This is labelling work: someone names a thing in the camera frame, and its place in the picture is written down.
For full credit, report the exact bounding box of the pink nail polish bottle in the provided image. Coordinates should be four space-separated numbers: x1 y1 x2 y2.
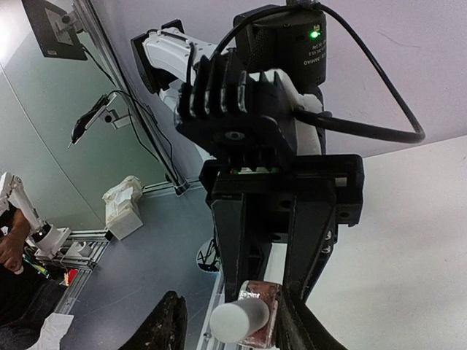
237 280 282 349

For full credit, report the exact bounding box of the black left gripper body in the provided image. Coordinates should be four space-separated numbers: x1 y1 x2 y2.
198 5 364 254

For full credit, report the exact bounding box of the white nail polish cap brush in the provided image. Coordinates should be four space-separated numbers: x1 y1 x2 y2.
209 298 270 343

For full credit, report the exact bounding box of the operator hand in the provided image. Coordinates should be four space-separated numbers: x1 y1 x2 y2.
1 233 25 273

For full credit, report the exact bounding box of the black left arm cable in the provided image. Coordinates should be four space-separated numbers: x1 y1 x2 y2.
209 1 427 144

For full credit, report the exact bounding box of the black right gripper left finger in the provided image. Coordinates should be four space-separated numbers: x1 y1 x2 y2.
119 290 188 350

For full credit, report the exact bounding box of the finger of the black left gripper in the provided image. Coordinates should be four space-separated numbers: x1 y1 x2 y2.
283 192 336 302
211 195 248 303

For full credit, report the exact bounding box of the black wall monitor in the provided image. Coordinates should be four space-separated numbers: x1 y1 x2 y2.
22 1 88 61

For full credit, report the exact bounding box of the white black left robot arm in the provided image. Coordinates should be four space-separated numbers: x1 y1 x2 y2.
131 5 364 302

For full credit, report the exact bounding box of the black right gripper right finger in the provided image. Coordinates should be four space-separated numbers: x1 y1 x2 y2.
276 287 347 350

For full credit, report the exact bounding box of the white crumpled tissue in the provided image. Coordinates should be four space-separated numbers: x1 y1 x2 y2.
29 313 74 350

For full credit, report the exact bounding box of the white tissue box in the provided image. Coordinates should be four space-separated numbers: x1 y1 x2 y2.
102 175 144 241

